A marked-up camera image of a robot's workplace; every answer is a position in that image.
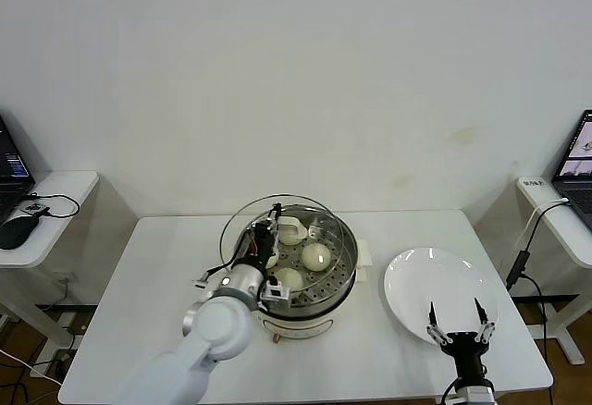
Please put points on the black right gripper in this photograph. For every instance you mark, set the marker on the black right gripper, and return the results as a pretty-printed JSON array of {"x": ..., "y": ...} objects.
[{"x": 467, "y": 354}]

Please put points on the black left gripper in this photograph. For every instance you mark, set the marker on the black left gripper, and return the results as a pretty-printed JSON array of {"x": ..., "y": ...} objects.
[{"x": 263, "y": 245}]

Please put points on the white steamed baozi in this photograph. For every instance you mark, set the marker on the white steamed baozi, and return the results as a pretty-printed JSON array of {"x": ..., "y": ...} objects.
[
  {"x": 316, "y": 257},
  {"x": 291, "y": 240},
  {"x": 289, "y": 279}
]

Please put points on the round glass lid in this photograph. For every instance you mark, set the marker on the round glass lid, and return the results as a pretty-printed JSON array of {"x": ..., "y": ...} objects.
[{"x": 293, "y": 227}]

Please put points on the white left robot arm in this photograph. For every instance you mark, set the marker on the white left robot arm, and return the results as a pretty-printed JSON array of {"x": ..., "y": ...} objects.
[{"x": 217, "y": 326}]

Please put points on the stainless steel steamer basket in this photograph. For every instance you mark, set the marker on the stainless steel steamer basket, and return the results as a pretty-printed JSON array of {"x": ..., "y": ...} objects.
[{"x": 342, "y": 248}]

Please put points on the white round plate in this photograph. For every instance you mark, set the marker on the white round plate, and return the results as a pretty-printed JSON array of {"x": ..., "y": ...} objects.
[{"x": 416, "y": 285}]

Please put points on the white electric cooker pot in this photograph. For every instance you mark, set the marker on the white electric cooker pot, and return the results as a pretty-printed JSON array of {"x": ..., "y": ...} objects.
[{"x": 319, "y": 322}]

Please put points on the grey laptop with white windows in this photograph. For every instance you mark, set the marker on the grey laptop with white windows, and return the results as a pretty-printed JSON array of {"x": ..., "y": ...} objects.
[{"x": 578, "y": 155}]

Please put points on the small grey usb adapter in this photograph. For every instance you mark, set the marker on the small grey usb adapter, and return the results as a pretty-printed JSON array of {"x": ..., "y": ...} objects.
[{"x": 33, "y": 209}]

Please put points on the black computer mouse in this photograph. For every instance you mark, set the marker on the black computer mouse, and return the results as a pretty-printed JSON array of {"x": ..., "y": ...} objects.
[{"x": 16, "y": 231}]

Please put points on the black laptop with pink windows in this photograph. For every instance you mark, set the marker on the black laptop with pink windows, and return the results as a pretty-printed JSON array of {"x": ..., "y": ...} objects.
[{"x": 14, "y": 164}]

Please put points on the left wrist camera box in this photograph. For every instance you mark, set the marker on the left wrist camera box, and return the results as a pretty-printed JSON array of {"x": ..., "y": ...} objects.
[{"x": 275, "y": 293}]

